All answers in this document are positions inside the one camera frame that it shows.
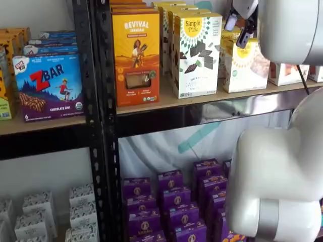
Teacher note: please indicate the orange Pretzel Crackers cheddar box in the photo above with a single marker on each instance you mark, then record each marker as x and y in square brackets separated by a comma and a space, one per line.
[285, 74]

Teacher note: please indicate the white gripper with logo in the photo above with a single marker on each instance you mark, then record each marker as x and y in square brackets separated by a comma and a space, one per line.
[246, 7]

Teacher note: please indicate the orange Revival snack box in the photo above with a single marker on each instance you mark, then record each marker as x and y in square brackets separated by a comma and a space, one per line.
[131, 10]
[126, 1]
[136, 63]
[128, 6]

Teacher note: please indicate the black metal shelf rack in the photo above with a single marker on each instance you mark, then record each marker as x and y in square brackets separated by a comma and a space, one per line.
[151, 123]
[38, 143]

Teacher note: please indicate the white backdrop cloth teal logo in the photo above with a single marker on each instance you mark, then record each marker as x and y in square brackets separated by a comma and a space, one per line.
[156, 156]

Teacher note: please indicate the blue Clif Zbar box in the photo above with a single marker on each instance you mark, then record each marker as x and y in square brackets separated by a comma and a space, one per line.
[50, 88]
[58, 34]
[53, 41]
[50, 50]

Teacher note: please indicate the purple Annie's snack box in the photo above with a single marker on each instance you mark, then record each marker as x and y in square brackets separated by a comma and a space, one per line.
[147, 238]
[141, 205]
[136, 189]
[207, 170]
[170, 182]
[143, 223]
[217, 199]
[190, 234]
[220, 221]
[232, 238]
[213, 186]
[176, 199]
[183, 216]

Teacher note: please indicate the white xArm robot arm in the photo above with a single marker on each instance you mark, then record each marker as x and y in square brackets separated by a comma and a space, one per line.
[277, 164]

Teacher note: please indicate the Simple Mills Sweet Thins box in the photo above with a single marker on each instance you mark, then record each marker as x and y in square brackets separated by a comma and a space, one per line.
[176, 7]
[199, 75]
[189, 11]
[169, 3]

